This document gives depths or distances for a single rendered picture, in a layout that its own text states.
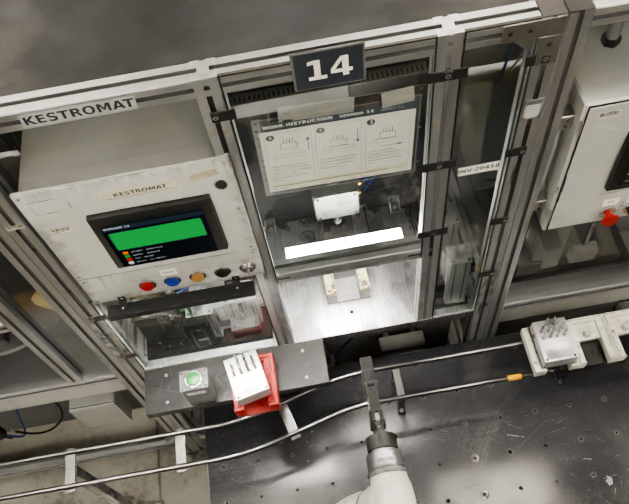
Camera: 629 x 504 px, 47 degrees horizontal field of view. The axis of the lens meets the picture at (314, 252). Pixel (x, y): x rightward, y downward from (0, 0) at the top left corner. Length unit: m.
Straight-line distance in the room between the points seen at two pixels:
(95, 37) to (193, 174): 0.30
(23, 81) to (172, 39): 0.27
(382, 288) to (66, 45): 1.23
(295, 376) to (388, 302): 0.36
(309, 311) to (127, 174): 0.96
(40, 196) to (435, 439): 1.39
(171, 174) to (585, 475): 1.52
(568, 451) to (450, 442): 0.35
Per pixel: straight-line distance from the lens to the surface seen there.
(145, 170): 1.41
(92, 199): 1.47
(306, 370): 2.14
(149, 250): 1.59
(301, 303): 2.23
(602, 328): 2.30
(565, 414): 2.39
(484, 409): 2.35
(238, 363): 2.03
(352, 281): 2.24
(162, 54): 1.33
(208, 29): 1.35
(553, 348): 2.19
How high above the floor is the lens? 2.90
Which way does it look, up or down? 59 degrees down
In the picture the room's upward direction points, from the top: 10 degrees counter-clockwise
